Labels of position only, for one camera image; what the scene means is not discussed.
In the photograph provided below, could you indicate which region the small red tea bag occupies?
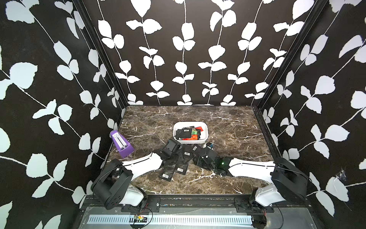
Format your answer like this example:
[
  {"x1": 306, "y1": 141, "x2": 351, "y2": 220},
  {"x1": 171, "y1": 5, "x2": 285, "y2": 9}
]
[{"x1": 183, "y1": 135, "x2": 199, "y2": 141}]

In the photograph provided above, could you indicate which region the green tea bag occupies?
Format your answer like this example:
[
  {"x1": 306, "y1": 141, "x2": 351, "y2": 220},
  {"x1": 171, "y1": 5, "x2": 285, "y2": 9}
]
[{"x1": 191, "y1": 128, "x2": 201, "y2": 137}]

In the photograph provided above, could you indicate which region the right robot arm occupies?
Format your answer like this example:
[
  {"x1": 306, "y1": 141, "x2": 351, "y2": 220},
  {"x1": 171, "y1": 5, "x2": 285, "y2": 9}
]
[{"x1": 189, "y1": 146, "x2": 309, "y2": 209}]

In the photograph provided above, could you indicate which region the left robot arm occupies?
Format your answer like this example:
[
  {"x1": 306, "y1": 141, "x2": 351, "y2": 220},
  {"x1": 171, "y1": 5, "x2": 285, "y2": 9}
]
[{"x1": 91, "y1": 138, "x2": 183, "y2": 210}]

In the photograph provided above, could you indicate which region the black tea bag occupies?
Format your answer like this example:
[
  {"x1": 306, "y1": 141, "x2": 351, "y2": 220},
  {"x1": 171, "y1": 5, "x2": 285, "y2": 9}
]
[
  {"x1": 159, "y1": 166, "x2": 174, "y2": 182},
  {"x1": 182, "y1": 144, "x2": 201, "y2": 162},
  {"x1": 174, "y1": 155, "x2": 192, "y2": 175},
  {"x1": 175, "y1": 128, "x2": 192, "y2": 139}
]

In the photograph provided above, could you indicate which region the black tea bag upper left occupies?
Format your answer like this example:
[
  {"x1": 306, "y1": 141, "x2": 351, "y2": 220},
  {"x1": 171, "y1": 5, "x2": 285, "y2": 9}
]
[{"x1": 174, "y1": 155, "x2": 192, "y2": 175}]

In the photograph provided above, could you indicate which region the black tea bag lower left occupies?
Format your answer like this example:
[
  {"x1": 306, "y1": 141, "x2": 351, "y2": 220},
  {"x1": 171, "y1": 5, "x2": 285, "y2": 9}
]
[{"x1": 159, "y1": 166, "x2": 174, "y2": 182}]

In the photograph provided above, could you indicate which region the black tea bag top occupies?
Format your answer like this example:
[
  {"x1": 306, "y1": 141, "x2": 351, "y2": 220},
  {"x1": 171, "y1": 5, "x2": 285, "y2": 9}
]
[{"x1": 175, "y1": 128, "x2": 192, "y2": 139}]

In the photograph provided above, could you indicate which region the white storage box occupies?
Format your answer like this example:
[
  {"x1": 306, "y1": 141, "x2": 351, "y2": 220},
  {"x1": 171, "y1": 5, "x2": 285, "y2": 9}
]
[{"x1": 173, "y1": 121, "x2": 209, "y2": 144}]

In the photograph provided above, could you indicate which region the purple metronome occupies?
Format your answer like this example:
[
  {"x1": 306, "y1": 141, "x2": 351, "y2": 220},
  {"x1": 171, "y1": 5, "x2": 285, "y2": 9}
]
[{"x1": 110, "y1": 130, "x2": 135, "y2": 158}]

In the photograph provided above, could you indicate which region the small circuit board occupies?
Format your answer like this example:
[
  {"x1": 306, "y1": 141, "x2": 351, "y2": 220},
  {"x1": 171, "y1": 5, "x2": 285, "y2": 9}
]
[{"x1": 132, "y1": 215, "x2": 148, "y2": 224}]

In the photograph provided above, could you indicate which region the white perforated strip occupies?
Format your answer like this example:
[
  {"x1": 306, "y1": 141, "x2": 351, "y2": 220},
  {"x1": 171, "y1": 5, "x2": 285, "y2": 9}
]
[{"x1": 87, "y1": 215, "x2": 253, "y2": 227}]

